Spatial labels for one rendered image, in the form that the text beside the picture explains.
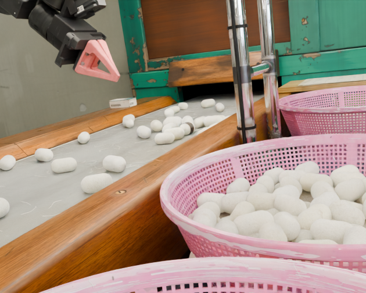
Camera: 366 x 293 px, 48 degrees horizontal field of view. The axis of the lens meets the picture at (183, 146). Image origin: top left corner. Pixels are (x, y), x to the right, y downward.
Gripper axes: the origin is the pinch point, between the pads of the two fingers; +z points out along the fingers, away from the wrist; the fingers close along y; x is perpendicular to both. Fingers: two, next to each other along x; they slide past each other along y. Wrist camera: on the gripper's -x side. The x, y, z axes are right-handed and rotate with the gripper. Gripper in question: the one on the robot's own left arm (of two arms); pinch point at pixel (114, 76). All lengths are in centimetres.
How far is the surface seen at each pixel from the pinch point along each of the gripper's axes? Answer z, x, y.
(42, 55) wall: -104, 74, 117
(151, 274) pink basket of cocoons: 30, -15, -46
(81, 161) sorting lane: 10.0, 6.3, -16.9
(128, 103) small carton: -5.0, 14.4, 22.9
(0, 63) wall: -129, 97, 116
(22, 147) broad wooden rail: -2.4, 14.8, -13.5
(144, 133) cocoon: 11.7, 3.2, -3.3
